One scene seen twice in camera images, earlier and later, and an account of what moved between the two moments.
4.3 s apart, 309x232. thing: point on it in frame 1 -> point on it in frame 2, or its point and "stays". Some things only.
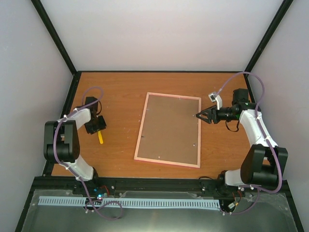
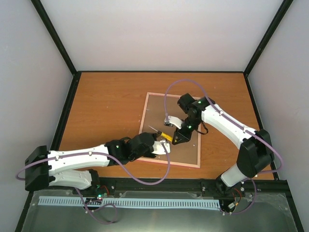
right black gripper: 210,112 -> 183,137
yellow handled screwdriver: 100,137 -> 164,135
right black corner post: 274,23 stays
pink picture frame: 170,131 stays
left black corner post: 44,16 stays
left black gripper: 102,126 -> 154,135
